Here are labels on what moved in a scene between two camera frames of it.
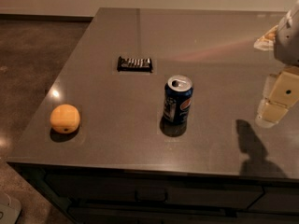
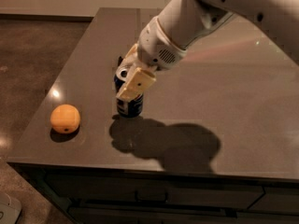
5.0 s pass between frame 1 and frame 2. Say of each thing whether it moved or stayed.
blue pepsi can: moved
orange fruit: stayed
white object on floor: stayed
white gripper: moved
